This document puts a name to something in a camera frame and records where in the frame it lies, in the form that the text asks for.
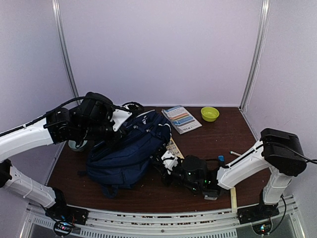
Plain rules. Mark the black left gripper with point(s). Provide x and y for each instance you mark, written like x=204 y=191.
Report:
x=121 y=134

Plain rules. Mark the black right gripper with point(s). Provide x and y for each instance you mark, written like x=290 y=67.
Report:
x=162 y=171

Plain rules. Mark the yellow pink spine paperback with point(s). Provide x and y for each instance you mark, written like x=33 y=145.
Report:
x=172 y=147

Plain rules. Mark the navy blue student backpack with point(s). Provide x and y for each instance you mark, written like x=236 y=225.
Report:
x=123 y=164

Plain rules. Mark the blue striped reader book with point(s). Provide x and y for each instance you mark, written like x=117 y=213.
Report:
x=181 y=119

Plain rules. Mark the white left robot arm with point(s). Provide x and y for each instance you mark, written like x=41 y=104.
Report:
x=94 y=118

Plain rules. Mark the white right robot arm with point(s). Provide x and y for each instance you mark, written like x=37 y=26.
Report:
x=277 y=150

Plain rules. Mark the pale green ceramic bowl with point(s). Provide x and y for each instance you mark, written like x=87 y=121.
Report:
x=77 y=147

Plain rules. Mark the white charger box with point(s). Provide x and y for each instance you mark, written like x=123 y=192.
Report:
x=209 y=197

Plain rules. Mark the blue black highlighter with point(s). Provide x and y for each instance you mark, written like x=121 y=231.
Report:
x=221 y=158

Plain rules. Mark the lime green plastic bowl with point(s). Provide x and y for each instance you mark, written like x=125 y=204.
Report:
x=209 y=114

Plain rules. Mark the grey marker pen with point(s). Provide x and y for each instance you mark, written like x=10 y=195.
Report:
x=234 y=153

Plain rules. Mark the pale yellow highlighter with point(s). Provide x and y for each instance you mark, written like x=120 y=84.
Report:
x=233 y=198

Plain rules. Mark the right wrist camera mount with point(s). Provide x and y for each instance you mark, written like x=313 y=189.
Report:
x=170 y=161

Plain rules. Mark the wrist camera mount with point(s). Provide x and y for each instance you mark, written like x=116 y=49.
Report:
x=121 y=114
x=170 y=161

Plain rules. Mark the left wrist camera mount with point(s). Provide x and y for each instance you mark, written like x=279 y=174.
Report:
x=121 y=114

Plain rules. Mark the left aluminium corner post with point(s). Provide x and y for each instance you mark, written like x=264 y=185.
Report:
x=63 y=46

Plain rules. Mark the aluminium corner post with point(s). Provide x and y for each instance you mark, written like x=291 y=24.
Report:
x=262 y=29
x=63 y=46

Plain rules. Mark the right aluminium corner post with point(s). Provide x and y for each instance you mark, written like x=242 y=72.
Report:
x=262 y=29

